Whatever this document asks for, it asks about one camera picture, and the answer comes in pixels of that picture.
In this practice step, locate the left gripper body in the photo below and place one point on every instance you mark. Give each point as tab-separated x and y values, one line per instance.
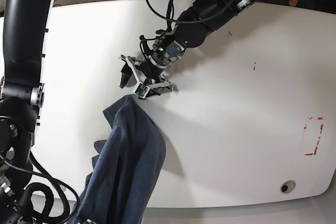
151	72

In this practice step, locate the dark blue T-shirt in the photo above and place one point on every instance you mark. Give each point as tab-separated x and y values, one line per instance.
125	169

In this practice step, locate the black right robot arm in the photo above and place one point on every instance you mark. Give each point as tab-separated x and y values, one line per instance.
28	192

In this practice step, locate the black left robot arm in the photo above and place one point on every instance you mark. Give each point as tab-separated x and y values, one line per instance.
188	31

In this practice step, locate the red tape rectangle marking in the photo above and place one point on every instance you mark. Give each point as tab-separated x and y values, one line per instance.
311	136

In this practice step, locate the right table cable grommet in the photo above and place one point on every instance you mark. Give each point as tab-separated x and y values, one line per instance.
287	187

